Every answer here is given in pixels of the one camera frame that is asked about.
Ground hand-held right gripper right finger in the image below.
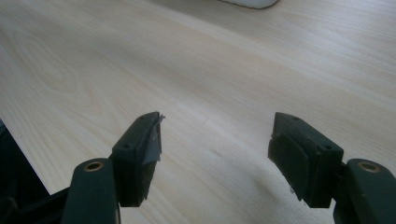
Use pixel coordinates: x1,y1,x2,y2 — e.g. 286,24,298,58
267,112,346,209

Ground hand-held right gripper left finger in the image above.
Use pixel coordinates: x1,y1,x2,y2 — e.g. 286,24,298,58
111,111,166,208

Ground grey plastic toothbrush holder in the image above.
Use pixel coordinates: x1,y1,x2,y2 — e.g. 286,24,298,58
218,0,280,10

